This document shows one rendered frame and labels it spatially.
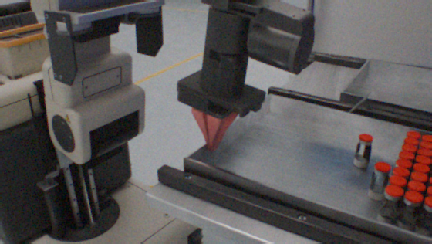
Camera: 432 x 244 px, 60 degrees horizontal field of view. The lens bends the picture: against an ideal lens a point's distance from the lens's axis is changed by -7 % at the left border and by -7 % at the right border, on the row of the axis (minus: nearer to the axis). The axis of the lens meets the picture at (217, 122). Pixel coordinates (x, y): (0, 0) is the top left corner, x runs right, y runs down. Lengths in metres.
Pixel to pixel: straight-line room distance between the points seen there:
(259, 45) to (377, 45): 0.94
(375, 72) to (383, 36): 0.36
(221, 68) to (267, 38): 0.07
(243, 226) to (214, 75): 0.18
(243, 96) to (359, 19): 0.88
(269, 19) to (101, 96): 0.67
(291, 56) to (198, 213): 0.21
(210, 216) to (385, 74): 0.64
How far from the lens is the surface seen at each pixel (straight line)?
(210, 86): 0.49
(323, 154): 0.61
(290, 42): 0.43
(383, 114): 0.74
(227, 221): 0.47
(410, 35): 1.35
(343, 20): 1.35
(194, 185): 0.50
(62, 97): 0.99
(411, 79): 1.00
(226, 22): 0.46
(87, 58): 1.02
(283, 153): 0.60
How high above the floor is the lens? 1.19
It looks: 26 degrees down
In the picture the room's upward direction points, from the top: straight up
